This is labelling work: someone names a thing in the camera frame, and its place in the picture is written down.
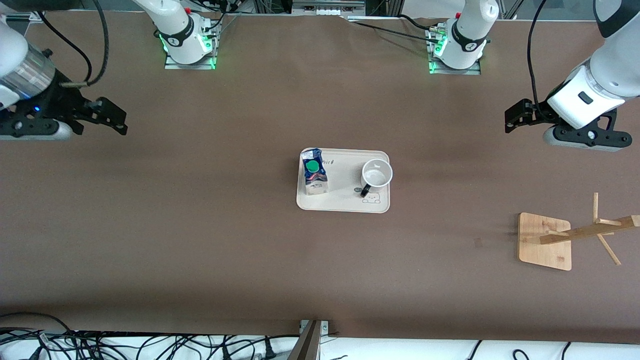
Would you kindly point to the beige rabbit print tray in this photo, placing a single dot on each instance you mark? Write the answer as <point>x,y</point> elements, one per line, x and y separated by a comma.
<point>345,175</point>

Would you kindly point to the blue white milk carton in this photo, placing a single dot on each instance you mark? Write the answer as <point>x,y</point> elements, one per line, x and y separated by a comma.
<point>315,185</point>

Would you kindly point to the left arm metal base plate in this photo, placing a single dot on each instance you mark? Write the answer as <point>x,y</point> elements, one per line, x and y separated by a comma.
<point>455,71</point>

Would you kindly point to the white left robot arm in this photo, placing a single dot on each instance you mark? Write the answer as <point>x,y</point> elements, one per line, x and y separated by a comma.
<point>615,70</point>

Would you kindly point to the grey metal post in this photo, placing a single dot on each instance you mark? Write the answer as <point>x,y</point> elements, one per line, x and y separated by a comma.
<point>307,345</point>

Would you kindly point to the aluminium corner profile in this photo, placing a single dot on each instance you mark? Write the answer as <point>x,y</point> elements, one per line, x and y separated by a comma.
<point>20,16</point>

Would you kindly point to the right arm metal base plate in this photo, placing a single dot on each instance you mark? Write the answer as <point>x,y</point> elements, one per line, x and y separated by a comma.
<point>190,66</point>

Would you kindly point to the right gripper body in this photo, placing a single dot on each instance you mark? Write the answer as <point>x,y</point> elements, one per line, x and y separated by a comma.
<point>59,100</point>

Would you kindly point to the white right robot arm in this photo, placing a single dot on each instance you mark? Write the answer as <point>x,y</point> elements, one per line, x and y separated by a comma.
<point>177,35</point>

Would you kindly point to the wooden cup rack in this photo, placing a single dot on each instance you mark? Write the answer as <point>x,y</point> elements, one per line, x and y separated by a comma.
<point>542,245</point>

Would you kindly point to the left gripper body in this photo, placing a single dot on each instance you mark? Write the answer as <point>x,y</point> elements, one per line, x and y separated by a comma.
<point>539,113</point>

